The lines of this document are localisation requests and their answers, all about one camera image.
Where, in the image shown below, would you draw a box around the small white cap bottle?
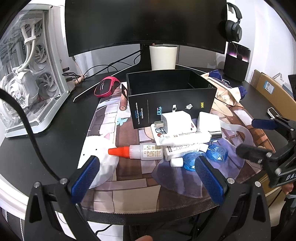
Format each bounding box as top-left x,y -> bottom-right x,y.
170,157 -> 184,167

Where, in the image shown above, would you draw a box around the white cream tube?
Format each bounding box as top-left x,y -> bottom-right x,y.
154,131 -> 222,146

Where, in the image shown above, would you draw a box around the white square adapter box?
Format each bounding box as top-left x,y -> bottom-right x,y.
197,111 -> 222,134

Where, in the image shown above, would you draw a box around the white USB wall charger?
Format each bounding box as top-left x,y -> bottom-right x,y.
154,110 -> 197,135

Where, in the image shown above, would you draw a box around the orange cap glue bottle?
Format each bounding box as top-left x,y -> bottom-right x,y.
108,143 -> 164,161

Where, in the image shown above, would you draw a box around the white remote colourful buttons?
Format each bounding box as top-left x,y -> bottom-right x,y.
151,123 -> 167,141

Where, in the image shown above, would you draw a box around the white medicine carton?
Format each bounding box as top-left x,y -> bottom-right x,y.
164,144 -> 209,161

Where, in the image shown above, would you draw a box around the person right hand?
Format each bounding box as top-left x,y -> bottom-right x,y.
281,183 -> 293,195

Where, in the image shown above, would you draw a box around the smartphone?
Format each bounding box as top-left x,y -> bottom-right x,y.
267,108 -> 280,119

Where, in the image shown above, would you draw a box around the cardboard box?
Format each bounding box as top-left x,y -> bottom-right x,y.
250,70 -> 296,121

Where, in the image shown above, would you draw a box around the anime printed desk mat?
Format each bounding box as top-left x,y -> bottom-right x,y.
78,93 -> 273,214

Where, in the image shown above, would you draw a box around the beige blue snack bag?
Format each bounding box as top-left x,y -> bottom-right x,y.
201,70 -> 247,106

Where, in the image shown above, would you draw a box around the black speaker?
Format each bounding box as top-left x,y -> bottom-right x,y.
223,42 -> 251,82

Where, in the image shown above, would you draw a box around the red black computer mouse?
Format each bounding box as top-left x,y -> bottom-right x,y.
94,76 -> 120,98

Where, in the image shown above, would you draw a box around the black headphones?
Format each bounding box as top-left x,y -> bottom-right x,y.
218,3 -> 242,42

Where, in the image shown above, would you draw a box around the black storage box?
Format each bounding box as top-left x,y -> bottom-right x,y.
122,69 -> 217,129

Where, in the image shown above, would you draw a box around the white PC case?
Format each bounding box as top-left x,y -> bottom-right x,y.
1,3 -> 75,133

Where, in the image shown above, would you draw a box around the cream tumbler cup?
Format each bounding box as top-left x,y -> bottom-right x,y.
149,45 -> 178,71

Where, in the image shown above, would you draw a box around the black curved monitor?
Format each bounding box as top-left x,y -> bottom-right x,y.
65,1 -> 227,57

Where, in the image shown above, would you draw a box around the black camera cable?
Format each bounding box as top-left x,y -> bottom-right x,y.
0,87 -> 61,182

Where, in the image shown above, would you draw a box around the black desk cables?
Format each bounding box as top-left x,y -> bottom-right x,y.
62,49 -> 142,84

